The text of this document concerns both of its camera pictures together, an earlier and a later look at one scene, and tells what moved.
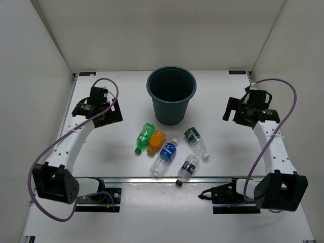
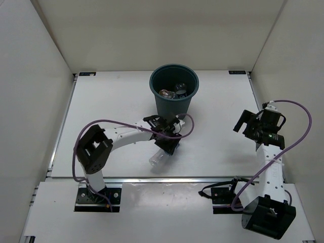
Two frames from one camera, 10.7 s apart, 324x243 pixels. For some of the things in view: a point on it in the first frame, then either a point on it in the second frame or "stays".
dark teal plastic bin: x=170 y=88 stays
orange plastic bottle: x=156 y=142 to x=167 y=93
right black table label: x=237 y=72 stays
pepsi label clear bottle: x=185 y=173 to x=180 y=90
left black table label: x=87 y=73 stays
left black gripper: x=114 y=116 to x=169 y=147
